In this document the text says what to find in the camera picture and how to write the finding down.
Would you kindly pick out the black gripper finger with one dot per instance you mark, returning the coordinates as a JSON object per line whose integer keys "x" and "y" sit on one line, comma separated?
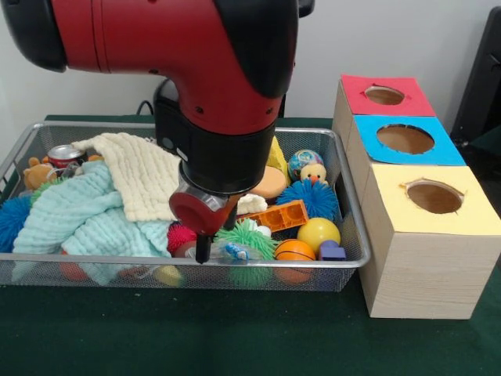
{"x": 202, "y": 248}
{"x": 230, "y": 219}

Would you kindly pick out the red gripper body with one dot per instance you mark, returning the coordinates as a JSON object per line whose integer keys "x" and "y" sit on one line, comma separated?
{"x": 192, "y": 213}

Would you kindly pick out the clear plastic packet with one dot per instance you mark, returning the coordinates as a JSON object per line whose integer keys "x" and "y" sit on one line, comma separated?
{"x": 235, "y": 250}

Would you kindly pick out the cream waffle cloth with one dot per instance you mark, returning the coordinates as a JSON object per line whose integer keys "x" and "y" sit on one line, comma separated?
{"x": 137, "y": 168}

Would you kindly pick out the mint green waffle cloth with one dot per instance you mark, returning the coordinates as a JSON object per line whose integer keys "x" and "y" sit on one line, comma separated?
{"x": 78, "y": 219}

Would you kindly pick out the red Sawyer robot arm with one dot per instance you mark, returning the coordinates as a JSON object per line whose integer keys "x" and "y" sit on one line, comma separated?
{"x": 176, "y": 39}

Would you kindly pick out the shallow mesh bin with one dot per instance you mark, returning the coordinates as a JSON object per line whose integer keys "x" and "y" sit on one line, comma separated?
{"x": 219, "y": 263}

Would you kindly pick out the wooden box with three holes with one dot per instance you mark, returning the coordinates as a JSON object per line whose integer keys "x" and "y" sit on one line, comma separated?
{"x": 426, "y": 274}

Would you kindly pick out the red spiky ball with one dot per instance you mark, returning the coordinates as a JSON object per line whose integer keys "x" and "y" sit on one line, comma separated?
{"x": 182, "y": 237}

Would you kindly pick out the green spiky ball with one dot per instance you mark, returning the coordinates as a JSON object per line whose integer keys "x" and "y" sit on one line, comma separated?
{"x": 250, "y": 239}

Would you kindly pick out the orange building brick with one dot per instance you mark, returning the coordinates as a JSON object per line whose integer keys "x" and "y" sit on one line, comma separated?
{"x": 282, "y": 215}

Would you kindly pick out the orange foam disc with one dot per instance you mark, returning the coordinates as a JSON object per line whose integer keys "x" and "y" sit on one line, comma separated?
{"x": 272, "y": 182}

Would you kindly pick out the small orange basketball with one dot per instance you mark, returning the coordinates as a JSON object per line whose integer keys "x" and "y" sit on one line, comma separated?
{"x": 295, "y": 250}

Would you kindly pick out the blue spiky ball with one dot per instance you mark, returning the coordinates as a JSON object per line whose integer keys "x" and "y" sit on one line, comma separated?
{"x": 313, "y": 199}

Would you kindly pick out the dark green table cloth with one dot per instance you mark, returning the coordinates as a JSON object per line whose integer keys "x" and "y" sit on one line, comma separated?
{"x": 195, "y": 337}

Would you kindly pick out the yellow ball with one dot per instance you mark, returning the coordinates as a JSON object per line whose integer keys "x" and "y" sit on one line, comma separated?
{"x": 319, "y": 233}

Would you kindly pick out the black upright panel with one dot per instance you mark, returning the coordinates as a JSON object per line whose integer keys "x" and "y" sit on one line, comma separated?
{"x": 481, "y": 78}

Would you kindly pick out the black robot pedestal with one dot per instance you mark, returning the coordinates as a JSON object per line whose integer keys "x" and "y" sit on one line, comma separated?
{"x": 307, "y": 6}

